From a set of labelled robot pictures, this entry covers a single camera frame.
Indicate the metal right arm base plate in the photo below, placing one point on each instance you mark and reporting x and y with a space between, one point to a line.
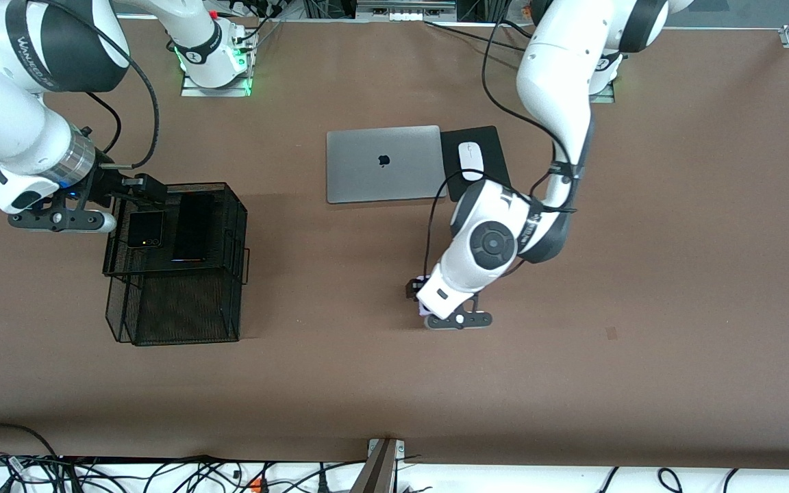
192 91

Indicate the grey power strip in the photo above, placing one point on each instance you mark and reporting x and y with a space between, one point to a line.
405 10

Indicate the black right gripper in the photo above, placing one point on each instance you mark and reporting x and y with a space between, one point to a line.
108 185

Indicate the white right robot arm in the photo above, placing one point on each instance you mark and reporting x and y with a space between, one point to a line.
4 123

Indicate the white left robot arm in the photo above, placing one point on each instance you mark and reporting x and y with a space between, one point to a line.
552 75

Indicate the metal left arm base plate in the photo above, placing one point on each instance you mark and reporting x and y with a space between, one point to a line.
605 96

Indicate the lilac flip phone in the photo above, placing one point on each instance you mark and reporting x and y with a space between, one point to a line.
422 308

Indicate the white computer mouse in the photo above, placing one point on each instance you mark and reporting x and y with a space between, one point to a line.
471 161

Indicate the dark grey flip phone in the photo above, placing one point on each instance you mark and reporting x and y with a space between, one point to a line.
144 229

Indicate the black mouse pad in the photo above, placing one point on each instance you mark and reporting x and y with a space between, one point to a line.
494 154

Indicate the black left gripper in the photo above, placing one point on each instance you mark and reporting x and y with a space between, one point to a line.
411 289

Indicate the black slab smartphone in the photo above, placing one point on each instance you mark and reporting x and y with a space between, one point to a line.
194 229

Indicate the grey closed laptop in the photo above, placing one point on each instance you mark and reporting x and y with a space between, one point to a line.
367 171

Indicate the grey metal camera bracket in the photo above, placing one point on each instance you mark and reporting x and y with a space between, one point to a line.
382 469

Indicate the black mesh tiered organizer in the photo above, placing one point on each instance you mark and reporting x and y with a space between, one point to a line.
182 308

